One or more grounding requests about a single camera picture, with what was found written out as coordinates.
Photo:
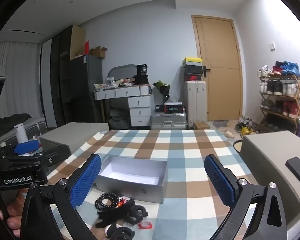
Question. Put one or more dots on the black bag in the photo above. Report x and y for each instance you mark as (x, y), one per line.
(141, 80)

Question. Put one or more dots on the white wall switch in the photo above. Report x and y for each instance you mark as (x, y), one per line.
(272, 46)

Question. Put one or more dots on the small black box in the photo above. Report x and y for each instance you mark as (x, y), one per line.
(159, 108)

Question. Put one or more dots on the wooden door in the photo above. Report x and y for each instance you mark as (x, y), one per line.
(222, 92)

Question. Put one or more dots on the white suitcase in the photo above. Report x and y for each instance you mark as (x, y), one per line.
(195, 105)

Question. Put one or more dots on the black printed box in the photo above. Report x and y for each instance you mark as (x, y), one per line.
(141, 70)

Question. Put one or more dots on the black round stool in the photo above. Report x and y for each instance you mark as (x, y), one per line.
(235, 145)

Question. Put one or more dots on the dark grey refrigerator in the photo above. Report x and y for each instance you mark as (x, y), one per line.
(85, 90)

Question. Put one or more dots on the white curtain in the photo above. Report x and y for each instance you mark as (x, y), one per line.
(17, 80)

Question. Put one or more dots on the white desk with drawers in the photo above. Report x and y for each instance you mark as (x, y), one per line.
(140, 110)

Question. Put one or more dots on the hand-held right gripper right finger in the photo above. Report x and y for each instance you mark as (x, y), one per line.
(218, 180)

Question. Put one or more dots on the grey ottoman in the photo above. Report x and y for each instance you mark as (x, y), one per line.
(77, 132)

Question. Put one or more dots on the black wrapped flower bouquet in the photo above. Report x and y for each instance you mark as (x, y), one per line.
(163, 90)

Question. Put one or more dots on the silver cardboard box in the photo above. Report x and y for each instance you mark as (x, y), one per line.
(130, 192)

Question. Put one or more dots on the white cylinder bottle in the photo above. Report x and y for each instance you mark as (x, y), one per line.
(20, 132)

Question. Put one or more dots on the glass side table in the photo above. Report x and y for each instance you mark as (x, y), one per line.
(56, 153)

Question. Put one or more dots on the open cardboard box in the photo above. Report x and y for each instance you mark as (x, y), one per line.
(98, 52)

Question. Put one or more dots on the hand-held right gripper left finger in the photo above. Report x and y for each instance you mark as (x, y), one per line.
(86, 180)

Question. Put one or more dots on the dark blanket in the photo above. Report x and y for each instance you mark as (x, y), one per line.
(12, 120)

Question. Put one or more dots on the small wooden box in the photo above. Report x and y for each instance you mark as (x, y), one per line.
(201, 125)

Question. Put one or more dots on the red pink round brooch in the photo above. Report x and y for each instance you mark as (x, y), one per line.
(143, 225)

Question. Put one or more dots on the silver suitcase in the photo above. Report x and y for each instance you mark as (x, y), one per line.
(167, 121)

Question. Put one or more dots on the pile of shoes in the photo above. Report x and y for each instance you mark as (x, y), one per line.
(246, 127)

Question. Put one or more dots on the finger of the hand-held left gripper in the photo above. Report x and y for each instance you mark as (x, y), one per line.
(40, 161)
(27, 147)

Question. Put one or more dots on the beige slipper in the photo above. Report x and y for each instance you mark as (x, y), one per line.
(227, 133)

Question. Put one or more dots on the grey floor mat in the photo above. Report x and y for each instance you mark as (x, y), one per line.
(220, 123)

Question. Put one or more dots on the black hair claw clip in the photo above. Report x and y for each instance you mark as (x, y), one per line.
(120, 233)
(137, 211)

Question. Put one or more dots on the checked tablecloth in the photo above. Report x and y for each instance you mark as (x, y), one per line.
(180, 140)

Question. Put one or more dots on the flat cardboard sheet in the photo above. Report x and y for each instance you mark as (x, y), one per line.
(77, 42)

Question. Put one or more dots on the black box with red edge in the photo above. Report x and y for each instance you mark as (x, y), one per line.
(173, 108)

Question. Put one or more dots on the person's left hand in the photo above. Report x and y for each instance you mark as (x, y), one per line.
(15, 222)

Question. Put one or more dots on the black wardrobe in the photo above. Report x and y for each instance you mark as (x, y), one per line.
(62, 80)

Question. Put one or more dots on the grey bag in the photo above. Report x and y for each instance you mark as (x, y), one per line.
(118, 118)

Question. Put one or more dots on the yellow shoe box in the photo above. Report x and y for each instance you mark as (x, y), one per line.
(192, 61)

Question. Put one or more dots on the grey mattress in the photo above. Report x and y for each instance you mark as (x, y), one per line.
(35, 127)

